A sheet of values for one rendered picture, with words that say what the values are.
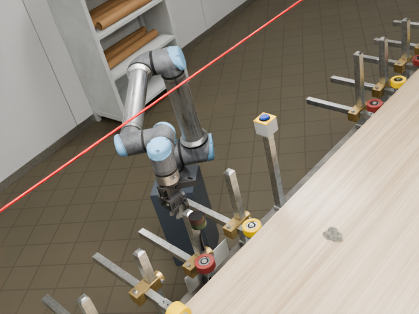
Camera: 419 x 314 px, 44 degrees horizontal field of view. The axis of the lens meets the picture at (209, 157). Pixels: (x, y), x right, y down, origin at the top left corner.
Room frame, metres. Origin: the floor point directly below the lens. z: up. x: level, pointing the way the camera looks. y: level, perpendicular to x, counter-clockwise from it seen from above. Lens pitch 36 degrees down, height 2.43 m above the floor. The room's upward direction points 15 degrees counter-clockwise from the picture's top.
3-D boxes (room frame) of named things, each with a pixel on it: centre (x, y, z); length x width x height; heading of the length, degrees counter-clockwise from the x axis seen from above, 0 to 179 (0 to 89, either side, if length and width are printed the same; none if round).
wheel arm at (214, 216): (1.72, 0.03, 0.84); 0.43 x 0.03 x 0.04; 38
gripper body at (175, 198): (1.59, 0.18, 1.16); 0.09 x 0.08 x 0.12; 128
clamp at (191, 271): (1.50, 0.15, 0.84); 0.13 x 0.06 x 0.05; 128
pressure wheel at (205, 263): (1.44, 0.13, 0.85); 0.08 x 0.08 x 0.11
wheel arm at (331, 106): (2.34, -0.76, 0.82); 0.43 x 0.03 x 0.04; 38
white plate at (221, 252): (1.56, 0.13, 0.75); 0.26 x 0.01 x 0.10; 128
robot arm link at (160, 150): (1.60, 0.17, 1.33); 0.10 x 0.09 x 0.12; 172
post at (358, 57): (2.29, -0.85, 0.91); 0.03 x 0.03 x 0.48; 38
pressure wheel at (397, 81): (2.34, -1.08, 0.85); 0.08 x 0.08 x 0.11
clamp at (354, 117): (2.28, -0.83, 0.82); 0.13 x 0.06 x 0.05; 128
